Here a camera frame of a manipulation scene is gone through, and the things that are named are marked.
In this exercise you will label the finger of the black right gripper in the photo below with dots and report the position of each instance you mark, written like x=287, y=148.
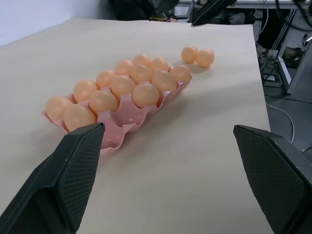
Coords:
x=209, y=11

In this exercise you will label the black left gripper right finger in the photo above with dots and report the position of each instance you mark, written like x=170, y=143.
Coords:
x=275, y=175

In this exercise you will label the yellow and black tool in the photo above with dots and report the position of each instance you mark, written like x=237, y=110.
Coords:
x=158, y=18

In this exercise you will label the pink plastic egg tray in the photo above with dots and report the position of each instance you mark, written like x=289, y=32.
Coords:
x=126, y=114

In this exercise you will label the silver metal equipment frame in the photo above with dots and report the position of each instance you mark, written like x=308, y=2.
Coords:
x=296, y=68

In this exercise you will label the person in dark clothing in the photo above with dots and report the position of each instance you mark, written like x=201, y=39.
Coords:
x=131, y=8

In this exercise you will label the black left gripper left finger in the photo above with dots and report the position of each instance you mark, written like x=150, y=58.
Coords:
x=61, y=185

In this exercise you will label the orange plastic egg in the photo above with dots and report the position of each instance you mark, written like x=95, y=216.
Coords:
x=141, y=72
x=189, y=54
x=85, y=90
x=145, y=94
x=205, y=57
x=123, y=67
x=142, y=59
x=79, y=118
x=103, y=102
x=181, y=73
x=160, y=63
x=104, y=78
x=163, y=80
x=58, y=107
x=123, y=85

